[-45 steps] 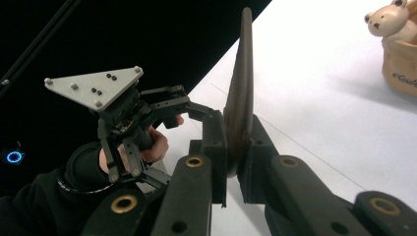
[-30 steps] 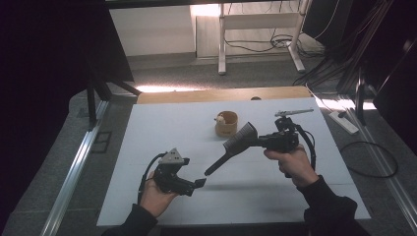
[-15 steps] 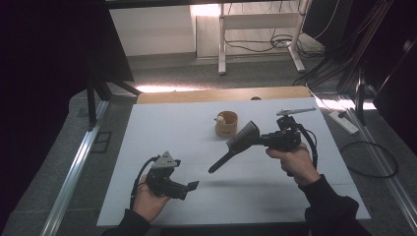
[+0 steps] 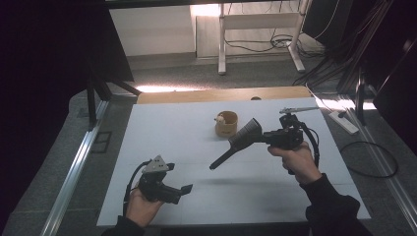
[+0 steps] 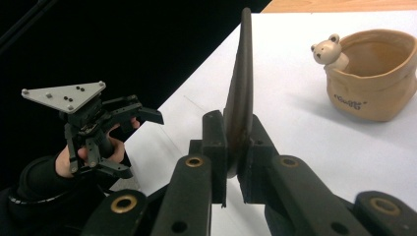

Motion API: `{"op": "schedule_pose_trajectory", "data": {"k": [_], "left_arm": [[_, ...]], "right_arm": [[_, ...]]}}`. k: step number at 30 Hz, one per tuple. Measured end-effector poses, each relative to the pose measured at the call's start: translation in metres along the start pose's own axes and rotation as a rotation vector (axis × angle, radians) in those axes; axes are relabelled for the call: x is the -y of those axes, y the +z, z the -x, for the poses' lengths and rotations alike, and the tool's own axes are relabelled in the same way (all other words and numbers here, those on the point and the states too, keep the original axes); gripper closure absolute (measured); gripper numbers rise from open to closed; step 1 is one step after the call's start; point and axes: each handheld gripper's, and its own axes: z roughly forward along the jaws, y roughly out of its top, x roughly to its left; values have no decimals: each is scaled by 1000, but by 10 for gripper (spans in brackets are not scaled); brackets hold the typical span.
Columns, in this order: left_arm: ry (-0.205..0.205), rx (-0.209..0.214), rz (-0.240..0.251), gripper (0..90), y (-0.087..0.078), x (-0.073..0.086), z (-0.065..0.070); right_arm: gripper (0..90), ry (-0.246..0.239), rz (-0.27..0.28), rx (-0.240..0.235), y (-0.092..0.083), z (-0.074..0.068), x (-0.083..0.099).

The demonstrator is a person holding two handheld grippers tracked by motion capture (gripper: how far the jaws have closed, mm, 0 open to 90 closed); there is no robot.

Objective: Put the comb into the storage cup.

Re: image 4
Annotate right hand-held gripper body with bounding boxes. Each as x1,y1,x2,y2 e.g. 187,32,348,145
266,105,321,150

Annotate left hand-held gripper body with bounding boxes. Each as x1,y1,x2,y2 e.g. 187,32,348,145
137,154,183,206

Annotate black spatula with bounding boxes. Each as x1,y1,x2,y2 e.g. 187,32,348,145
208,117,264,171

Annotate wooden utensil cup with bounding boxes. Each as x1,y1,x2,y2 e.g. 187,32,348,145
214,110,239,139

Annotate person's left hand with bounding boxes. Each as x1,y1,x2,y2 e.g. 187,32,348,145
125,187,165,228

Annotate person's right hand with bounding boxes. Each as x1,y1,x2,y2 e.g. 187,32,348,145
267,141,324,187

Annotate white table board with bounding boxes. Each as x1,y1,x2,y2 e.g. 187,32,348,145
96,96,372,228

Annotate white power strip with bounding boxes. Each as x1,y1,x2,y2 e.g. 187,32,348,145
328,110,360,136

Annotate dark floor hatch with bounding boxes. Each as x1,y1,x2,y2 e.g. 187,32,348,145
90,131,113,154

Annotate wooden table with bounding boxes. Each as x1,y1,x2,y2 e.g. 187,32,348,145
136,86,313,105

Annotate black metal stand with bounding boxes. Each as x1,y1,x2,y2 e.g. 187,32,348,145
86,62,143,131
355,67,378,127

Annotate left hand-held gripper cable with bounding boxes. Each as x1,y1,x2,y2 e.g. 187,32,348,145
122,159,153,217

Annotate hand-held gripper cable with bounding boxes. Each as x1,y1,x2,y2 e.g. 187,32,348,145
122,159,153,217
288,120,321,176

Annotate right hand-held gripper cable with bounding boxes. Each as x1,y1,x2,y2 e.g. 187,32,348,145
288,120,321,176

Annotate aluminium floor rail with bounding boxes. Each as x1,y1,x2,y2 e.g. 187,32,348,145
40,99,111,236
347,106,417,232

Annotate black cables under desk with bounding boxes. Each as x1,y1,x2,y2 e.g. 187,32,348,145
224,30,326,59

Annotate white desk frame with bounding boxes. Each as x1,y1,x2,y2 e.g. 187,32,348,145
217,0,313,76

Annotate black looped floor cable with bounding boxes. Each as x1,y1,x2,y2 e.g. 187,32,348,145
339,141,399,180

